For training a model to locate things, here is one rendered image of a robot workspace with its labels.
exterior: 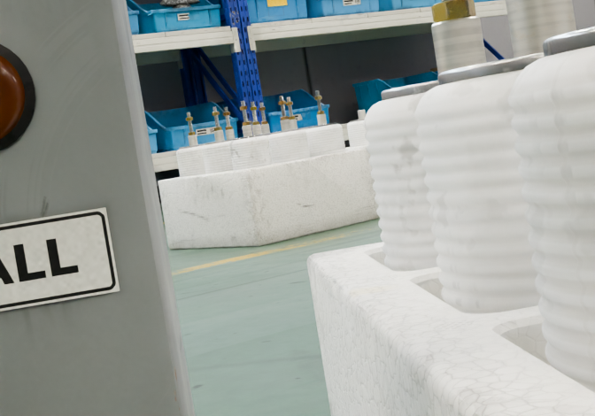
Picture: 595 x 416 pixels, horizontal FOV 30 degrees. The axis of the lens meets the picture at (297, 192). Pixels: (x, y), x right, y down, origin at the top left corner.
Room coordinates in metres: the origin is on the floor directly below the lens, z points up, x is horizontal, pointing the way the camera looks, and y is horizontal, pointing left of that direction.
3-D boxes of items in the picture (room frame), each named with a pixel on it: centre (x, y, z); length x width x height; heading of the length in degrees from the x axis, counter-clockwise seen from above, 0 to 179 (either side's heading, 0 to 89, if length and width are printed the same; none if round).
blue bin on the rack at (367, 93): (6.05, -0.67, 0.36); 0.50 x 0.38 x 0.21; 31
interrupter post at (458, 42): (0.50, -0.08, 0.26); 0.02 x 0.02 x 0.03
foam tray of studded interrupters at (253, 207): (2.82, 0.08, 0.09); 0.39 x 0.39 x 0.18; 39
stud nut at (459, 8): (0.50, -0.08, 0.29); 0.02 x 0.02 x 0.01; 33
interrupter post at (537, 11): (0.38, -0.09, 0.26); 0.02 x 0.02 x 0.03
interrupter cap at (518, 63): (0.38, -0.09, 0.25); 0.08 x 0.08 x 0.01
